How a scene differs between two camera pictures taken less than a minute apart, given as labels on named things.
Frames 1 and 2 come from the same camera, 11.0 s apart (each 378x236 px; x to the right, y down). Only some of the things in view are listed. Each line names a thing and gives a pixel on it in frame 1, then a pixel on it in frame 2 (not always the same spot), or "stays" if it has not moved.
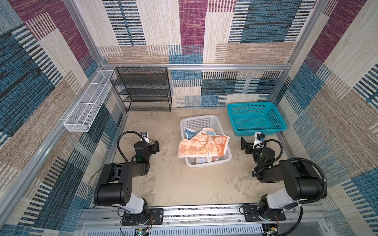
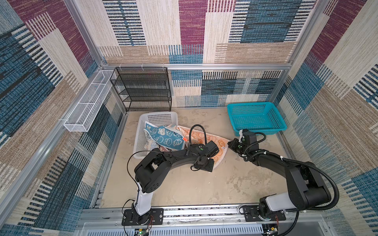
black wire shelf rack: [147, 88] stays
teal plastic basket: [248, 118] stays
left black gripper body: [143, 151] to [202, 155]
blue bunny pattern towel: [189, 133] to [165, 136]
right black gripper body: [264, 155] to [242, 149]
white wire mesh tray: [81, 117] stays
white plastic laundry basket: [197, 123] to [157, 118]
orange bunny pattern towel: [203, 144] stays
